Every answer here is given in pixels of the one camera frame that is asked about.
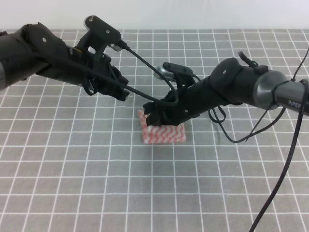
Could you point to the pink white wavy towel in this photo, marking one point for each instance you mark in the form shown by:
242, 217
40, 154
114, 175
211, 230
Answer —
160, 134

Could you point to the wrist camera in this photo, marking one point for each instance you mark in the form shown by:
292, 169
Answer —
104, 32
171, 70

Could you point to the grey grid tablecloth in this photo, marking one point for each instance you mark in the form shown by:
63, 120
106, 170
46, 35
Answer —
74, 163

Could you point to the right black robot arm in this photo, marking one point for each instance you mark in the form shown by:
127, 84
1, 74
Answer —
229, 83

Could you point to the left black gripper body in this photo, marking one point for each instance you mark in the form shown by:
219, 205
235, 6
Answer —
92, 71

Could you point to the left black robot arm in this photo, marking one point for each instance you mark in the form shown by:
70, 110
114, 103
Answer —
34, 49

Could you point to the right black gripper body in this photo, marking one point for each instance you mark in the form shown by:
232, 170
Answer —
193, 101

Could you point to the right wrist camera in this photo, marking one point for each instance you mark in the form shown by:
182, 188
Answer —
171, 70

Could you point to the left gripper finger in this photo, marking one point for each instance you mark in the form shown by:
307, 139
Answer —
120, 94
120, 79

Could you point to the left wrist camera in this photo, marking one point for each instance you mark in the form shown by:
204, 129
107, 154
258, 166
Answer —
104, 32

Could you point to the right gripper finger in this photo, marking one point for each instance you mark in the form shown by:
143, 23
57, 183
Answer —
155, 119
153, 108

